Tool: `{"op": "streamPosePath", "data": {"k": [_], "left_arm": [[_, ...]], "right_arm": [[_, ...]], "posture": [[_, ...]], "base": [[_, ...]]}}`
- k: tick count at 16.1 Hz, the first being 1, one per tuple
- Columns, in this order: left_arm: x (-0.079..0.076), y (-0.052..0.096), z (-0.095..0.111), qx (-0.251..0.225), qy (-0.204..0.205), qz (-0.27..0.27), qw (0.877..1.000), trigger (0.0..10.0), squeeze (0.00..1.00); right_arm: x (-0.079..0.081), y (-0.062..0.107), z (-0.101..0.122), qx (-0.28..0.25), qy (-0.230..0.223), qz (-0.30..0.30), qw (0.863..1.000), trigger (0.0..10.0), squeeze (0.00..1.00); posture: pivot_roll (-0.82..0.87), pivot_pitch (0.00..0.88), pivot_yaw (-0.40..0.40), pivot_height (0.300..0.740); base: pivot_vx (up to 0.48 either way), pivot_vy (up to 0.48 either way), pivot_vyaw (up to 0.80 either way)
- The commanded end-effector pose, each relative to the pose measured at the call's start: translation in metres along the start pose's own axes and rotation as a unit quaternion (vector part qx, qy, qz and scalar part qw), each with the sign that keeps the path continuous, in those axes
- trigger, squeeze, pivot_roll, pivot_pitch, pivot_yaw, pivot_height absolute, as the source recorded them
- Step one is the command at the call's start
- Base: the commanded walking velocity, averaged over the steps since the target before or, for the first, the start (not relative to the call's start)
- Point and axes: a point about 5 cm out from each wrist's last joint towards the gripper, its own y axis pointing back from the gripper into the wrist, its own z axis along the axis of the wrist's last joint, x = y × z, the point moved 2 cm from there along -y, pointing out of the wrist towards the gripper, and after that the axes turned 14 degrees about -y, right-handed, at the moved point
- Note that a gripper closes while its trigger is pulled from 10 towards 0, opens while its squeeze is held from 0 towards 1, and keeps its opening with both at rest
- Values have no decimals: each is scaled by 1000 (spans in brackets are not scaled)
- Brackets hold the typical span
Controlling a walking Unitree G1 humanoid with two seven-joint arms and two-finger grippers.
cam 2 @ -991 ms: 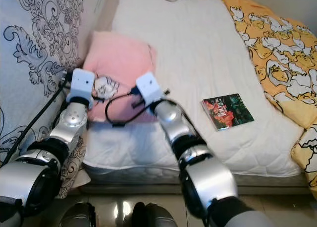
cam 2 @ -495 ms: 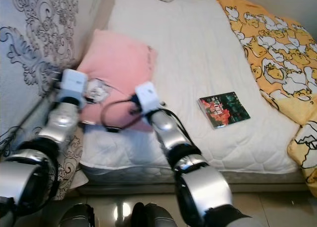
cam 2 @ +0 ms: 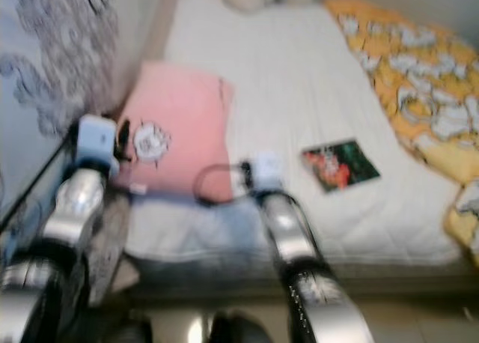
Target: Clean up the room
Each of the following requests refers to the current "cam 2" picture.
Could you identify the pink embroidered pillow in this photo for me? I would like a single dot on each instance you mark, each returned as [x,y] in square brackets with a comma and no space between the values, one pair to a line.
[187,111]

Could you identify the red and green book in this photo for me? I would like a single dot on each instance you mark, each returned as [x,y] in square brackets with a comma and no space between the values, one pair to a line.
[344,165]

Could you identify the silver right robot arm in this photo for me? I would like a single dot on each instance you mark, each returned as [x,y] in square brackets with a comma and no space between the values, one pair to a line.
[292,231]

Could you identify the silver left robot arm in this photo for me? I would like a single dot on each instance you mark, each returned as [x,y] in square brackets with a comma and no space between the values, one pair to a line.
[78,204]

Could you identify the printed headboard with lettering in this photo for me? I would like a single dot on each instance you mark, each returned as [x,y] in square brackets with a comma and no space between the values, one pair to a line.
[45,81]

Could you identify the white quilted mattress pad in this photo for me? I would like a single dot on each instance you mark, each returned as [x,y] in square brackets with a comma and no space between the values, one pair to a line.
[292,81]

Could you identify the grey mattress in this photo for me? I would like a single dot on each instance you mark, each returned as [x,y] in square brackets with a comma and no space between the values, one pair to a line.
[209,272]

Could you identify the brown bed base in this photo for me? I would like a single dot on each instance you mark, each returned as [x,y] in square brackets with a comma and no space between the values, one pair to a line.
[209,296]

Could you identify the black robot right foot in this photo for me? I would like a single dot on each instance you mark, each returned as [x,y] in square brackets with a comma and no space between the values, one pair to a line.
[236,329]

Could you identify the orange egg print blanket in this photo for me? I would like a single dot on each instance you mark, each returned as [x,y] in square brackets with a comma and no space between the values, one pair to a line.
[404,66]

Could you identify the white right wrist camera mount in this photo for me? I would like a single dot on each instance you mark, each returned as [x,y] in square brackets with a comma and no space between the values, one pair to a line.
[269,169]

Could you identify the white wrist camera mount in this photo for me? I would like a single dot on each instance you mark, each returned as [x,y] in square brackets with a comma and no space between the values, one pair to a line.
[97,137]
[269,169]

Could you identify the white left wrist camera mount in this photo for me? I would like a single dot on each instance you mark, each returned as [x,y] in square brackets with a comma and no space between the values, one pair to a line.
[97,137]

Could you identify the beige padded bed rail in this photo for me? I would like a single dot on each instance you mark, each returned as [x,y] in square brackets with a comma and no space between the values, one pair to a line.
[161,36]

